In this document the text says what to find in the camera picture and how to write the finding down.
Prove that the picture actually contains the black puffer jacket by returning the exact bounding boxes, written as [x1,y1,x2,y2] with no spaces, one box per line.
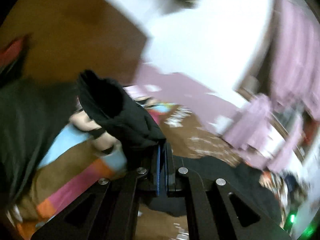
[78,70,281,223]

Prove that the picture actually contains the colourful monkey print bedspread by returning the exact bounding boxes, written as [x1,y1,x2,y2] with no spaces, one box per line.
[7,97,308,240]

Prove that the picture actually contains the dark green jacket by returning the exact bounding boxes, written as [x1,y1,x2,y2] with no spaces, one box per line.
[1,79,78,208]

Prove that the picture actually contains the right pink curtain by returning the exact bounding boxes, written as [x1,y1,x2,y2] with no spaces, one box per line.
[270,0,319,120]

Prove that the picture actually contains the brown wooden headboard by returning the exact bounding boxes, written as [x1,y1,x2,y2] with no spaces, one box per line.
[1,0,146,85]

